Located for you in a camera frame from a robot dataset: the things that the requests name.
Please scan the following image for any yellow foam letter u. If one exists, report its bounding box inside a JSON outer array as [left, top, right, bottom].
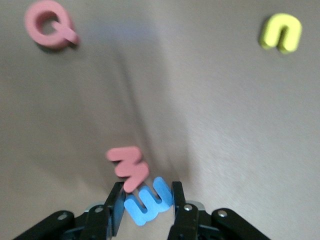
[[258, 12, 303, 55]]

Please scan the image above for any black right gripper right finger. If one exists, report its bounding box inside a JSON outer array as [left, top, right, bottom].
[[166, 181, 272, 240]]

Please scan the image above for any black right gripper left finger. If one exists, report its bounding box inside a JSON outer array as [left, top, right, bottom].
[[14, 181, 127, 240]]

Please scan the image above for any red foam letter w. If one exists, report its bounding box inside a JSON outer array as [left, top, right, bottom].
[[106, 146, 150, 194]]

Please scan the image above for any red foam letter Q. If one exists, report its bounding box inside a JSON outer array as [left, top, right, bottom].
[[24, 0, 81, 50]]

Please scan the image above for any blue foam letter e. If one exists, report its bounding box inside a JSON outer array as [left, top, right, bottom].
[[123, 176, 175, 227]]

